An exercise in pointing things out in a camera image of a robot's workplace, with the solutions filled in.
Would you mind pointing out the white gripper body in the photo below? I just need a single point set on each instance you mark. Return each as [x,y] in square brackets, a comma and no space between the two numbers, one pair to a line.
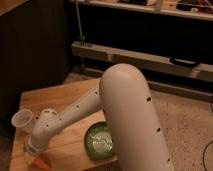
[32,150]

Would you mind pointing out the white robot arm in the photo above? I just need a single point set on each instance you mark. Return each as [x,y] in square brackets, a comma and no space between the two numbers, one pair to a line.
[123,95]

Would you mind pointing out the clear plastic cup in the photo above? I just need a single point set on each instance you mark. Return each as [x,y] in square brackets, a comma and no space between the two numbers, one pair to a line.
[23,120]

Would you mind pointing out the wooden table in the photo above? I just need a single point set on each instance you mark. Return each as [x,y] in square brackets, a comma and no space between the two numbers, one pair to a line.
[66,151]

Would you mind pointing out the green bowl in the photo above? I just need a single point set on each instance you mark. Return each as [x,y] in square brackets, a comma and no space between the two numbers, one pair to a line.
[98,142]

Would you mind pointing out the vertical metal pole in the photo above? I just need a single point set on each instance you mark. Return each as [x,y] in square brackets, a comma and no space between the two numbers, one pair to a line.
[82,39]

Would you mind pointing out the cluttered shelf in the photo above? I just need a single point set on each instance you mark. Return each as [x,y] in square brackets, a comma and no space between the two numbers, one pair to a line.
[154,9]

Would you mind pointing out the metal rail beam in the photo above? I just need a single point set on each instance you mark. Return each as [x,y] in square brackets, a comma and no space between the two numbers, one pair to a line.
[155,63]

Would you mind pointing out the black handle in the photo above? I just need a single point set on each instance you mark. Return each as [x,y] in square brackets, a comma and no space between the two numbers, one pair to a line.
[184,63]

